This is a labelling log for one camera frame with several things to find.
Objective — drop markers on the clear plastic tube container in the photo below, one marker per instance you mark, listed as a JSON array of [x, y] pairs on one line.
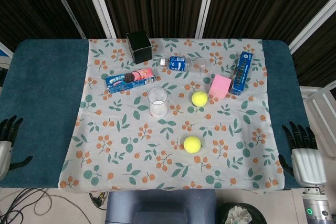
[[157, 103]]

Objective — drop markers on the black cardboard box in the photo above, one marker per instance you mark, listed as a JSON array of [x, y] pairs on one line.
[[139, 47]]

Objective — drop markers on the teal table cover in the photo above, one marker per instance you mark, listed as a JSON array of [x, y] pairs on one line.
[[44, 103]]

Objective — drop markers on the black trash bin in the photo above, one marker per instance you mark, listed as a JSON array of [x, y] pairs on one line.
[[241, 214]]

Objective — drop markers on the pink foam cube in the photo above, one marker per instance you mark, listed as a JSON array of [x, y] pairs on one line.
[[220, 86]]

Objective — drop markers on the floral tablecloth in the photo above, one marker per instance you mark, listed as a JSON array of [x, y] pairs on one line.
[[157, 161]]

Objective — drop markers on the white metal rack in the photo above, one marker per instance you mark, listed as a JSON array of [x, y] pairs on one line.
[[323, 103]]

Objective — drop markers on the yellow tennis ball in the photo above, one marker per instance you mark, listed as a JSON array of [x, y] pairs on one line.
[[199, 98], [192, 144]]

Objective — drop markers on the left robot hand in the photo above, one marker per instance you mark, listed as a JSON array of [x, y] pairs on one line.
[[4, 153]]

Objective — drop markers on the blue rectangular carton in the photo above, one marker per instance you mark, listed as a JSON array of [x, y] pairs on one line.
[[241, 74]]

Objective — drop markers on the white partition frame post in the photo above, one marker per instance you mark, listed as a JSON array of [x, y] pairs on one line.
[[98, 3], [65, 3], [207, 3], [312, 31]]

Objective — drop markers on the blue-grey robot torso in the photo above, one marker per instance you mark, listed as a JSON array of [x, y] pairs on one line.
[[160, 207]]

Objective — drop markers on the clear water bottle blue label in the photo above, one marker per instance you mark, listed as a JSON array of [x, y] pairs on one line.
[[181, 64]]

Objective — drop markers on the blue pink cookie box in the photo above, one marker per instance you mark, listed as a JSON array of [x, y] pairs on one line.
[[131, 79]]

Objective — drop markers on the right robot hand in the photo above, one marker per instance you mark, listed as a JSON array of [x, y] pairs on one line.
[[309, 165]]

